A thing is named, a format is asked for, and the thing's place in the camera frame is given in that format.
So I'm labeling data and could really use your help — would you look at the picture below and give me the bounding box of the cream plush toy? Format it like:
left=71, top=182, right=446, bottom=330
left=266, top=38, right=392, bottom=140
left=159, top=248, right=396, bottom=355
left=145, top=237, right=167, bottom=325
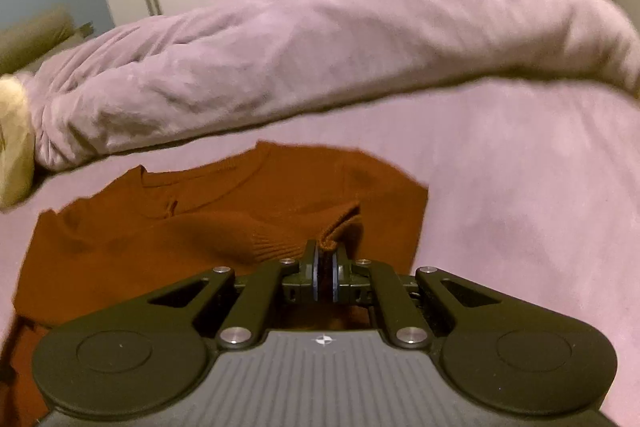
left=0, top=74, right=37, bottom=208

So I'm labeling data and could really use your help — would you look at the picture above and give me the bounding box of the rust orange knit sweater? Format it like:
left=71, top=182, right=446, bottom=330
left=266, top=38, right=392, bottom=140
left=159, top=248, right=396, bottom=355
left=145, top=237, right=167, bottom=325
left=0, top=141, right=430, bottom=427

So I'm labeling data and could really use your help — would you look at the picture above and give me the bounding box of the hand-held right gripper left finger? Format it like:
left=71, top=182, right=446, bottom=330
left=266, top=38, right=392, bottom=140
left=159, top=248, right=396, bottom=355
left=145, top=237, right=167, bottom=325
left=146, top=241, right=326, bottom=351

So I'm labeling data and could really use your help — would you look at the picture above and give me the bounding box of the purple bed sheet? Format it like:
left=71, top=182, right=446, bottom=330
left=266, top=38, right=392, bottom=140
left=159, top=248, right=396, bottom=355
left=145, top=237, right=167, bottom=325
left=0, top=77, right=640, bottom=427

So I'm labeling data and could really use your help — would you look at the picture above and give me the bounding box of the lilac duvet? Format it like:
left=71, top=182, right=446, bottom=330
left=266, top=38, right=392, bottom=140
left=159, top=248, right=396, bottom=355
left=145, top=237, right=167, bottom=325
left=15, top=0, right=640, bottom=170

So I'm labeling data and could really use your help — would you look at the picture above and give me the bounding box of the olive bolster pillow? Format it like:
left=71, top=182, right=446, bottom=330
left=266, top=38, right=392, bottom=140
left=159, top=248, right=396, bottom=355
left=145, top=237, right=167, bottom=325
left=0, top=4, right=77, bottom=74

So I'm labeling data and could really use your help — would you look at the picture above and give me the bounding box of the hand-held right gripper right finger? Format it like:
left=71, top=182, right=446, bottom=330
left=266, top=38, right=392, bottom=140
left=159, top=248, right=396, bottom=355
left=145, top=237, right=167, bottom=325
left=327, top=246, right=502, bottom=351

